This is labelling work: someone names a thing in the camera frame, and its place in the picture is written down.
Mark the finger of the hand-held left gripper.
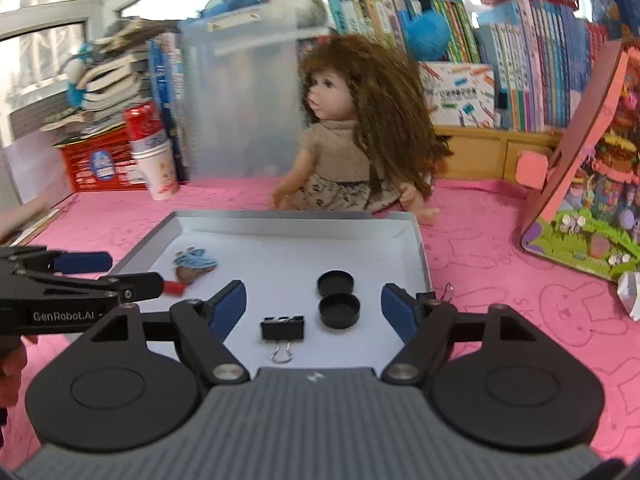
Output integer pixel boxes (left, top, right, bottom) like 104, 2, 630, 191
0, 246, 114, 276
15, 272, 165, 303

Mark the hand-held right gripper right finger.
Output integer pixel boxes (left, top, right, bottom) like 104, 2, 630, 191
380, 282, 548, 385

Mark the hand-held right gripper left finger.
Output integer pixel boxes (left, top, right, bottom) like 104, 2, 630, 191
90, 280, 251, 386

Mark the blue hair clip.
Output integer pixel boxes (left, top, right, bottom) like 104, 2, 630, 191
172, 247, 219, 271

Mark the black binder clip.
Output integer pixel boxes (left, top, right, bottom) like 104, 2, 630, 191
260, 315, 306, 363

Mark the black round lid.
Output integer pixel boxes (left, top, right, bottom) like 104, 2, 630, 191
317, 270, 355, 298
318, 294, 362, 330

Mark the silver cardboard box tray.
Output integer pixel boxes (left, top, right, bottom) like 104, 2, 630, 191
107, 211, 432, 371

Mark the person's left hand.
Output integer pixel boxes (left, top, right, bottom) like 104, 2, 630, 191
0, 337, 29, 408

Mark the red plastic crate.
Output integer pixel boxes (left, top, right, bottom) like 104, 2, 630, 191
56, 127, 147, 192

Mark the pink rabbit print blanket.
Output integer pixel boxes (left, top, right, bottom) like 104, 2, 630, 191
0, 177, 640, 461

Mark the white paper cup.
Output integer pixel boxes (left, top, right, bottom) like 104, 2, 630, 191
132, 140, 180, 202

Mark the wooden drawer box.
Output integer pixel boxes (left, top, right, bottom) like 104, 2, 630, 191
434, 127, 567, 182

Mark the row of blue books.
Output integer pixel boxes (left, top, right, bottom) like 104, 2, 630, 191
147, 32, 193, 183

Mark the brown haired doll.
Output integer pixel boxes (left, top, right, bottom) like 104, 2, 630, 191
270, 35, 453, 226

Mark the small blue plush toy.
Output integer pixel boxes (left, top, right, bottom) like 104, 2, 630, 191
66, 42, 101, 107

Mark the stack of worn books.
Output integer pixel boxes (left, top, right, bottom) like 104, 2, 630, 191
9, 17, 168, 137

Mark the translucent plastic board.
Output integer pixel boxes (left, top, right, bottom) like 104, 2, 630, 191
179, 10, 328, 182

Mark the crumpled white paper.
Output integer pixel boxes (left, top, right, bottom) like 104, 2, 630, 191
617, 272, 640, 322

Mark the pink toy house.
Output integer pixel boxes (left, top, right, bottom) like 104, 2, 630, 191
517, 37, 640, 282

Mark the row of colourful books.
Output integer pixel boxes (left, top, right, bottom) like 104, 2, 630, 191
325, 0, 618, 133

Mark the large blue plush toy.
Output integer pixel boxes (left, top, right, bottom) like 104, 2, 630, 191
356, 0, 467, 61

